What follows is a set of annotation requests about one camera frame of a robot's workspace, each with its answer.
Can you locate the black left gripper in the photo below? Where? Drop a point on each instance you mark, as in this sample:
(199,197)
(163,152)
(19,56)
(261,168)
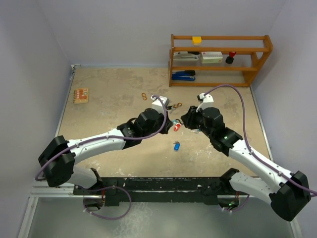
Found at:
(167,124)

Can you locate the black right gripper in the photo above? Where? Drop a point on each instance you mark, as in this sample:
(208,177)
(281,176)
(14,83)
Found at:
(188,118)

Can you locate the red tag key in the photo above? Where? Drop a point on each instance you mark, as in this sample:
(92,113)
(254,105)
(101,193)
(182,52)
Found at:
(177,127)

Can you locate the blue tag key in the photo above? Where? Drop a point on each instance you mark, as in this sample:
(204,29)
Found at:
(176,146)

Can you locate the black tag key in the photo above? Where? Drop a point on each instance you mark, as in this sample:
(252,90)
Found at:
(171,109)

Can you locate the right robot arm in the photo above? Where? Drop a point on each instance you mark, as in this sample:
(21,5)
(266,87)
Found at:
(285,191)

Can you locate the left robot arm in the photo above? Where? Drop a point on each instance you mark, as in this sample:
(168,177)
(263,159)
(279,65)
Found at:
(59,158)

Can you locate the blue black stapler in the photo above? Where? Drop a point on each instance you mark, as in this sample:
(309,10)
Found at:
(186,75)

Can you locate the wooden shelf rack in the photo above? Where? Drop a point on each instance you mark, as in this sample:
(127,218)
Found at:
(251,54)

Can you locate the white red box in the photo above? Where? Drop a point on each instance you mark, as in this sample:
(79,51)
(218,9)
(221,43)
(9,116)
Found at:
(211,57)

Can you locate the white grey stapler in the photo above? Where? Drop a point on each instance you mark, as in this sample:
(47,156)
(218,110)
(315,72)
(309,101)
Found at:
(186,56)

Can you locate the red black stamp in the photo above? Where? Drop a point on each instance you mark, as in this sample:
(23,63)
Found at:
(230,57)

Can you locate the yellow block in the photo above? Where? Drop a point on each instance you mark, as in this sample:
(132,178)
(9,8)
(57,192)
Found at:
(196,40)

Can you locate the orange small notebook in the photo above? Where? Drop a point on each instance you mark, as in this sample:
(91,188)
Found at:
(81,96)

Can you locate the black base frame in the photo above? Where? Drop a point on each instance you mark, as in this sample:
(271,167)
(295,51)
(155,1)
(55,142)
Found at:
(204,190)

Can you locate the aluminium rail frame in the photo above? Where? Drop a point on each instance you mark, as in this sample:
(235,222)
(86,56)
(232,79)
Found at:
(40,189)

